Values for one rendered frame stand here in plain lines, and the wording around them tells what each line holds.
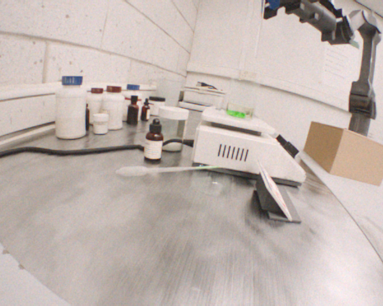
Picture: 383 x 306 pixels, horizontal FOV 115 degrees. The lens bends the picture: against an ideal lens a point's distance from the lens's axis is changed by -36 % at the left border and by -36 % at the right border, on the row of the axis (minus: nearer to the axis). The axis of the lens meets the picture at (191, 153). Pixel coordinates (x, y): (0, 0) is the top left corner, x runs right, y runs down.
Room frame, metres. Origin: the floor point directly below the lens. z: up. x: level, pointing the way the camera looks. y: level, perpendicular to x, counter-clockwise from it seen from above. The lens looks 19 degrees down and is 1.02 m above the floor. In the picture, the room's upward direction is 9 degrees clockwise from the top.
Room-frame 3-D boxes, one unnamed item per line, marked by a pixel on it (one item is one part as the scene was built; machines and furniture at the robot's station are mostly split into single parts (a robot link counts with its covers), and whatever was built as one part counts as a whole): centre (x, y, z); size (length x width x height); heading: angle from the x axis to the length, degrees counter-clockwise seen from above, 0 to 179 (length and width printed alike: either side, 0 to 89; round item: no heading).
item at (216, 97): (1.56, -0.04, 0.97); 0.37 x 0.31 x 0.14; 170
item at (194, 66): (1.62, -0.77, 1.23); 1.90 x 0.06 x 0.10; 81
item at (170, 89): (0.96, 0.18, 0.97); 0.18 x 0.13 x 0.15; 82
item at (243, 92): (0.32, -0.07, 1.02); 0.06 x 0.05 x 0.08; 112
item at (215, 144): (0.34, -0.09, 0.94); 0.22 x 0.13 x 0.08; 85
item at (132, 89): (0.57, 0.21, 0.96); 0.06 x 0.06 x 0.11
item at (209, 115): (0.34, -0.07, 0.98); 0.12 x 0.12 x 0.01; 85
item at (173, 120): (0.37, 0.05, 0.94); 0.06 x 0.06 x 0.08
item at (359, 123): (0.44, -0.48, 1.04); 0.07 x 0.07 x 0.06; 88
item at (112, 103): (0.45, 0.22, 0.95); 0.06 x 0.06 x 0.11
